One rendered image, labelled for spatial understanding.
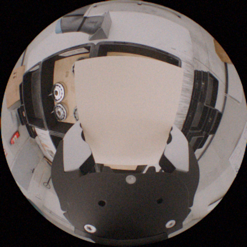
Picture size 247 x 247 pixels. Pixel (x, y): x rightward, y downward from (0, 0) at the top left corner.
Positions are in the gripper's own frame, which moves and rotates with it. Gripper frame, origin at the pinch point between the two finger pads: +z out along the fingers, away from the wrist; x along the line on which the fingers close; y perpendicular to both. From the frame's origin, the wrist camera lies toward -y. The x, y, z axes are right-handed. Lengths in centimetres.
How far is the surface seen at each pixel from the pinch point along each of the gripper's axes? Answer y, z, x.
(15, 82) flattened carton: -69, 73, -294
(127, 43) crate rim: -18.1, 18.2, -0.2
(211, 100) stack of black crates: -3, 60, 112
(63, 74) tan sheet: -10.3, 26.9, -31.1
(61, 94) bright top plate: 0.1, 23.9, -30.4
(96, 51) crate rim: -15.2, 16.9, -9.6
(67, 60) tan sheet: -17.5, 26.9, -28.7
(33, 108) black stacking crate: 6, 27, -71
